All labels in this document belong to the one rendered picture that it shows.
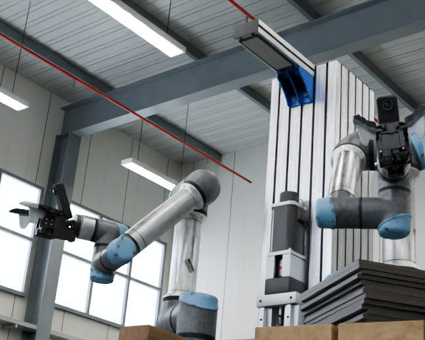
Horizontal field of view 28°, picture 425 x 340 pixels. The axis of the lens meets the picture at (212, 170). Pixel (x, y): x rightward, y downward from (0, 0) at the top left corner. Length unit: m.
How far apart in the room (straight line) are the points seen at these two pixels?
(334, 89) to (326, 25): 8.81
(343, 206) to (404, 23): 8.89
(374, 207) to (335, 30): 9.42
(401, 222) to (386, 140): 0.22
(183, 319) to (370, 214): 0.73
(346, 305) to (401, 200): 1.21
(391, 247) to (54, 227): 0.98
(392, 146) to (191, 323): 0.89
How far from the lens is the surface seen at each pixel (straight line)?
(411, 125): 1.85
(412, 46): 12.42
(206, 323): 2.45
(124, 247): 2.41
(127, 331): 1.32
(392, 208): 1.98
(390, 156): 1.84
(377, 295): 0.76
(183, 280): 2.62
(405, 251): 2.22
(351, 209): 1.98
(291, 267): 2.41
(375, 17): 11.09
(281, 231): 2.46
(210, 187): 2.59
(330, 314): 0.82
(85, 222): 2.55
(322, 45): 11.34
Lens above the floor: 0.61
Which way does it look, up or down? 23 degrees up
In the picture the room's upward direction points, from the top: 5 degrees clockwise
